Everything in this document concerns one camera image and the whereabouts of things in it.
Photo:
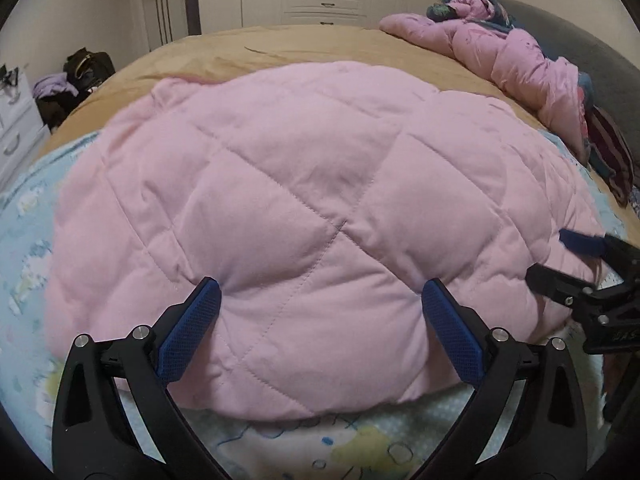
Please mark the tan bed sheet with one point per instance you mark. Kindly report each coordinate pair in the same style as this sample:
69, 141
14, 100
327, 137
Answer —
200, 55

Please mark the pile of pink clothes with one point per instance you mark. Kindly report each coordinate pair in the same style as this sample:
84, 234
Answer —
510, 55

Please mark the white door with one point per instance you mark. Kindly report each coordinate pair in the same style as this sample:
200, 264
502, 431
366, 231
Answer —
167, 5

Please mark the maroon striped cloth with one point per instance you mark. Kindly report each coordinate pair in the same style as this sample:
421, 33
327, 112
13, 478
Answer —
610, 150

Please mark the black bag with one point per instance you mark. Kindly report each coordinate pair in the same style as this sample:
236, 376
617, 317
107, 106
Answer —
90, 67

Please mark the dark clothes pile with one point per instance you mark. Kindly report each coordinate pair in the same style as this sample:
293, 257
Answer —
52, 110

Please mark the grey padded headboard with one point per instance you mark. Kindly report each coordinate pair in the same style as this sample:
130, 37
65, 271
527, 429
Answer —
590, 45

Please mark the white dresser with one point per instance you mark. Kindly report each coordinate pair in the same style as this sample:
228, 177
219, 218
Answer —
17, 135

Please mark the purple cloth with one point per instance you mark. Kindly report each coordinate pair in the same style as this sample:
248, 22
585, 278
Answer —
52, 85

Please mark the dark floral cloth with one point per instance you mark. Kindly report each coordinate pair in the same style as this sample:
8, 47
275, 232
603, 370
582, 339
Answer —
440, 10

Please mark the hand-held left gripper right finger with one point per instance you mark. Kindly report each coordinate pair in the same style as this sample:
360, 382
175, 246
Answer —
452, 330

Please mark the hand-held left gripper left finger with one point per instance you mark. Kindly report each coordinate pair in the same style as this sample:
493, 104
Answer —
192, 327

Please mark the light blue printed blanket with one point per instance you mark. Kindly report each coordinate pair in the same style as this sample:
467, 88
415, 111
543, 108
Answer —
25, 240

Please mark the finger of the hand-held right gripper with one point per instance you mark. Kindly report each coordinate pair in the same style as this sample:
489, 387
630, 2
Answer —
555, 280
582, 242

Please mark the pink quilted jacket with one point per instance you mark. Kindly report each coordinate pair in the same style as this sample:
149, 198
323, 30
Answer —
310, 210

